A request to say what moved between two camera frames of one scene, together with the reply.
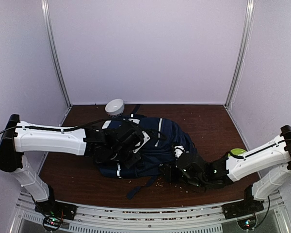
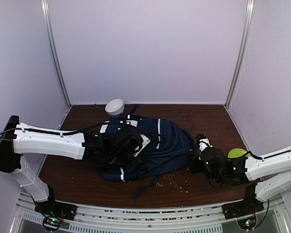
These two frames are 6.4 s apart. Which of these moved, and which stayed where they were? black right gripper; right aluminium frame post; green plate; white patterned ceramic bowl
Moved: black right gripper
Stayed: right aluminium frame post; white patterned ceramic bowl; green plate
